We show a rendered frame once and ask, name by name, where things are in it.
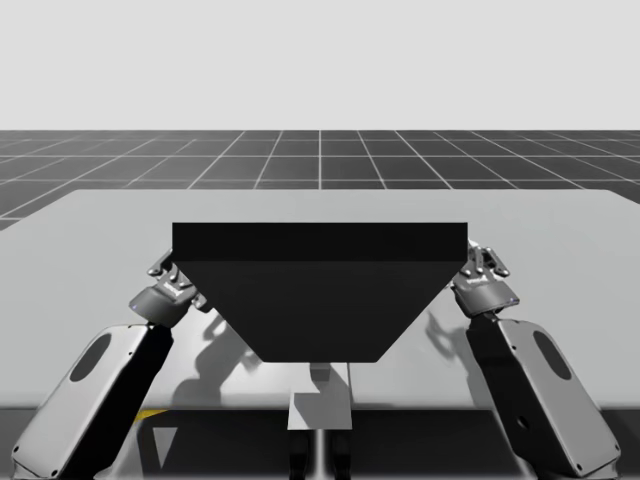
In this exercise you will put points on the grey stand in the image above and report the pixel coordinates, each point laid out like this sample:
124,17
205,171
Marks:
320,400

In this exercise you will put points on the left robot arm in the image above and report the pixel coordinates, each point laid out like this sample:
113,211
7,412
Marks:
85,390

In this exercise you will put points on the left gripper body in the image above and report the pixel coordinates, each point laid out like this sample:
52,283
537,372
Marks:
161,299

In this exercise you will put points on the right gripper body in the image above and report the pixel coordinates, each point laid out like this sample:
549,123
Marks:
484,295

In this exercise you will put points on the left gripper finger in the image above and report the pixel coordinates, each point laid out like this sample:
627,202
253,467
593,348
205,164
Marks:
162,267
192,292

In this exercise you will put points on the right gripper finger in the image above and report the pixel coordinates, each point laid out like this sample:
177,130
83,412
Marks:
472,260
492,262

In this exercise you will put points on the black screen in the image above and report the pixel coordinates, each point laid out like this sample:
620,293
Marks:
320,285

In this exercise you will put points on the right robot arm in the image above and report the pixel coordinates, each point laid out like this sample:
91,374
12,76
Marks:
545,390

